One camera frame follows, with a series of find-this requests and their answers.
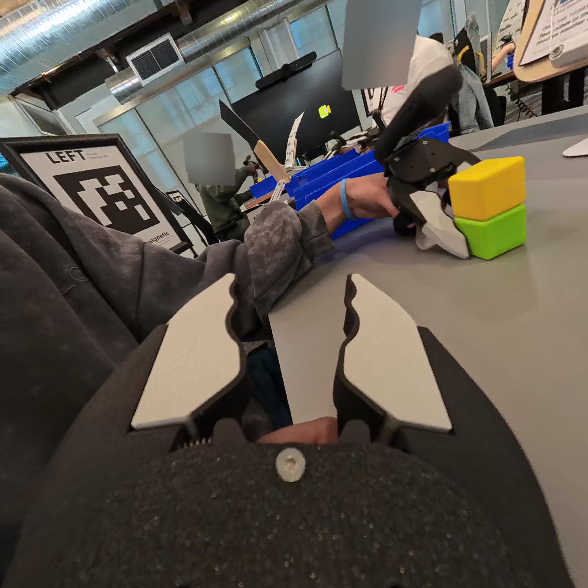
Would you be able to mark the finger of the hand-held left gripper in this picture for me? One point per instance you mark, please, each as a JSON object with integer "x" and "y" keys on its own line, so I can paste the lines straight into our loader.
{"x": 446, "y": 197}
{"x": 441, "y": 225}

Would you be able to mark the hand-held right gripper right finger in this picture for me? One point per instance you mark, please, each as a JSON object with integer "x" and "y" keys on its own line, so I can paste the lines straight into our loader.
{"x": 395, "y": 363}

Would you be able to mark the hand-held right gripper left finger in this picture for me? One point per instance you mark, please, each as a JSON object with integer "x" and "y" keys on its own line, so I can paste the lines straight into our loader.
{"x": 193, "y": 363}

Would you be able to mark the yellow cube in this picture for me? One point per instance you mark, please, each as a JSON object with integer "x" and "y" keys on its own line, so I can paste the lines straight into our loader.
{"x": 487, "y": 188}

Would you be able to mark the green cube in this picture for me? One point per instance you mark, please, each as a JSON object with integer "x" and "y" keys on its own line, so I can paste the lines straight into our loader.
{"x": 494, "y": 232}

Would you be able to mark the blue plastic bin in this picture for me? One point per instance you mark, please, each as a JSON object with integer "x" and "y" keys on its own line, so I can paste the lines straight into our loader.
{"x": 330, "y": 183}
{"x": 264, "y": 186}

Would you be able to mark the person's left forearm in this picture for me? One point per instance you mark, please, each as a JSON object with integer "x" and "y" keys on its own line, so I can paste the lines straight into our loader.
{"x": 275, "y": 252}

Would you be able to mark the grey desk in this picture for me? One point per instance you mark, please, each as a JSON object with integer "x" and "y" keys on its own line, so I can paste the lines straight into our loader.
{"x": 459, "y": 344}

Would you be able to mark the person's left hand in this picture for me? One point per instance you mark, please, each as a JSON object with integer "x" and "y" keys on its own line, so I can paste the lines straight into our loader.
{"x": 374, "y": 197}

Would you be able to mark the blue wristband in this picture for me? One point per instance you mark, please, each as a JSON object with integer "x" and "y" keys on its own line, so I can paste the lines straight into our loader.
{"x": 347, "y": 200}

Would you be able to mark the person's blue jeans leg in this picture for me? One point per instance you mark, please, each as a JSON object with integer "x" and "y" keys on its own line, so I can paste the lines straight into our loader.
{"x": 271, "y": 386}

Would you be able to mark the grey jacket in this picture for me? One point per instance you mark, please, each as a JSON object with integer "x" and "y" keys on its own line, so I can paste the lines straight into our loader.
{"x": 475, "y": 96}

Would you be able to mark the black screen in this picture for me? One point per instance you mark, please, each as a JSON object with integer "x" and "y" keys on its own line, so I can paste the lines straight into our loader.
{"x": 294, "y": 110}

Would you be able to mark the black white tag sign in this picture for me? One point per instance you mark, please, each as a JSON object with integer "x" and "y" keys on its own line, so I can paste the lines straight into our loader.
{"x": 105, "y": 193}
{"x": 188, "y": 211}

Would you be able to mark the black video bar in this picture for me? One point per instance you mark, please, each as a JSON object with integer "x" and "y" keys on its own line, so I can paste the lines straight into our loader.
{"x": 285, "y": 69}

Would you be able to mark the printed instruction sheet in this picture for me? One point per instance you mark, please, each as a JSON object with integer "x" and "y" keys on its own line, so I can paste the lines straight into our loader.
{"x": 546, "y": 32}

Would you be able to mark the white air vent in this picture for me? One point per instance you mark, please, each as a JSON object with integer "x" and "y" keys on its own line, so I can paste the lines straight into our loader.
{"x": 154, "y": 57}

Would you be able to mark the metal air duct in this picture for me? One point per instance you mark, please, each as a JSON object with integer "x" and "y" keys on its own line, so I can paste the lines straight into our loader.
{"x": 92, "y": 23}

